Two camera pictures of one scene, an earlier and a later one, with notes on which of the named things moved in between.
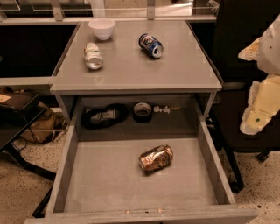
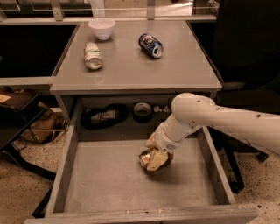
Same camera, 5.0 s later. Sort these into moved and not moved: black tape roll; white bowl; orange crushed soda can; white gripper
Moved: white gripper
Not moved: black tape roll; white bowl; orange crushed soda can
